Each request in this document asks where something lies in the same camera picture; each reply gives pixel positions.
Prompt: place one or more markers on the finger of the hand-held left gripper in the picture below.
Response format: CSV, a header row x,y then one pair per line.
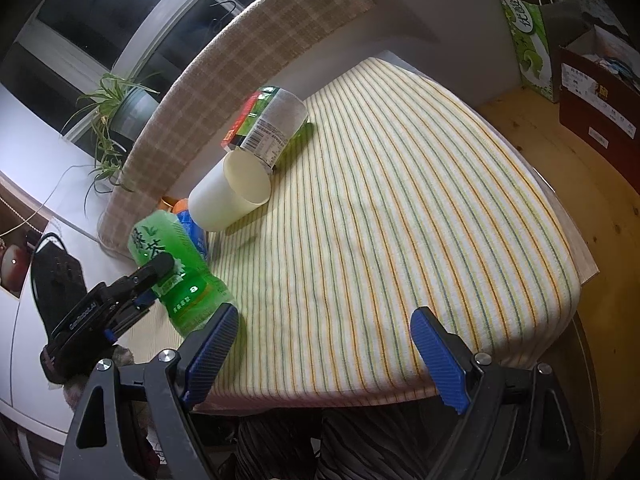
x,y
134,310
150,270

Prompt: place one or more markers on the striped yellow cloth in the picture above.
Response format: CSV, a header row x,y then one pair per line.
x,y
390,240

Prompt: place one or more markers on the blue bottle orange cap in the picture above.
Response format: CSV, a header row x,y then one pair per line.
x,y
192,230

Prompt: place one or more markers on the green tea bottle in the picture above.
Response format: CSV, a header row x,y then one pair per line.
x,y
192,287

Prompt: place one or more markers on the green printed carton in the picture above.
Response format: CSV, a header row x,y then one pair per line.
x,y
530,45

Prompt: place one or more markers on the white cup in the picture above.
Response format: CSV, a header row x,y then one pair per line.
x,y
227,197

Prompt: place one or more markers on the clear plastic bottle red-green label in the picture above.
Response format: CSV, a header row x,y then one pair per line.
x,y
267,120

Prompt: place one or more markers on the white desk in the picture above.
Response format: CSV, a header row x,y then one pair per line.
x,y
55,165

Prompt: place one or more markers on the potted spider plant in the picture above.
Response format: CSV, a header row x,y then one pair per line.
x,y
112,120

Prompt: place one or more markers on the brown cardboard box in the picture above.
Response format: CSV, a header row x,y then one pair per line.
x,y
600,105

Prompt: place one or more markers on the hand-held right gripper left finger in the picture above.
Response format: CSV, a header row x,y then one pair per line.
x,y
207,357

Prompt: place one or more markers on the black bag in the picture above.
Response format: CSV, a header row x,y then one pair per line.
x,y
57,282

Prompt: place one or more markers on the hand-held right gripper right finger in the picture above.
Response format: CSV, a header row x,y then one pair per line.
x,y
440,365

